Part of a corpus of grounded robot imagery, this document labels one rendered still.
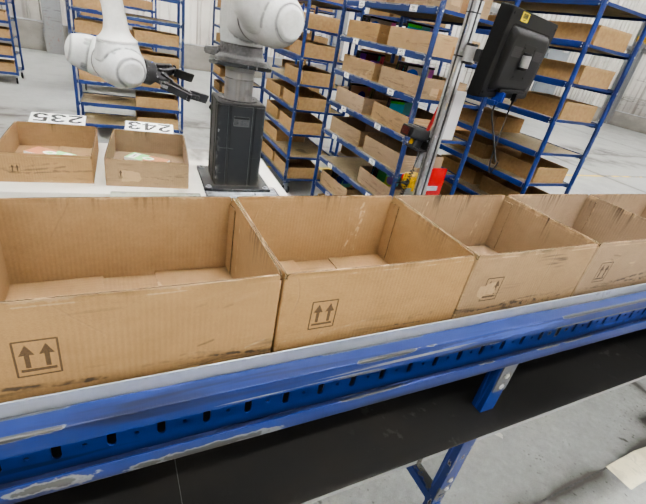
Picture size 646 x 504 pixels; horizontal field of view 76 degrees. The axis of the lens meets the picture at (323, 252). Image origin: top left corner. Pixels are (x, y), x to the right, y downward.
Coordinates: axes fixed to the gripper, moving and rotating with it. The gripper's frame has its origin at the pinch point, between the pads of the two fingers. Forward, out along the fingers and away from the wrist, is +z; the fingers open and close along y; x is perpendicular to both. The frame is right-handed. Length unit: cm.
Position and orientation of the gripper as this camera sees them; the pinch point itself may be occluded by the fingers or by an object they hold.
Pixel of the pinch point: (196, 87)
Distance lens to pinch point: 165.6
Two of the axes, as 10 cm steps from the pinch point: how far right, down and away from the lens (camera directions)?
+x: 5.4, -6.8, -5.0
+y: 5.1, 7.3, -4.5
